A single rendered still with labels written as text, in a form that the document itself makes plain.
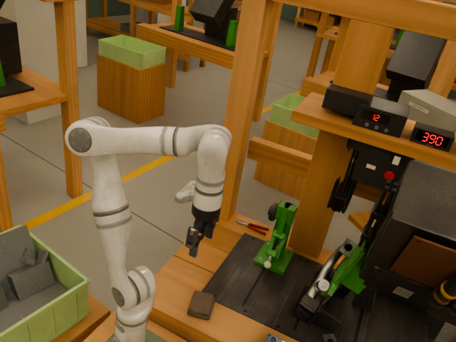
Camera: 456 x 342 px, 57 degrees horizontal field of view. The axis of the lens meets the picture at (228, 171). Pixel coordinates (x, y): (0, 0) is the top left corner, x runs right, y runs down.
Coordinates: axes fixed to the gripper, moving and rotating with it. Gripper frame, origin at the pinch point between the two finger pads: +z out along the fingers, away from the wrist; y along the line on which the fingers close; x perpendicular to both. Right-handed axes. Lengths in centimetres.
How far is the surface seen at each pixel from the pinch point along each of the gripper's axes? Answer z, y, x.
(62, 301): 36, -11, 41
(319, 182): 6, 65, -19
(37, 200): 130, 111, 190
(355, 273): 12, 29, -41
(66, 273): 38, 0, 50
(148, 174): 130, 196, 146
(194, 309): 36.9, 9.2, 3.1
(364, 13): -57, 66, -17
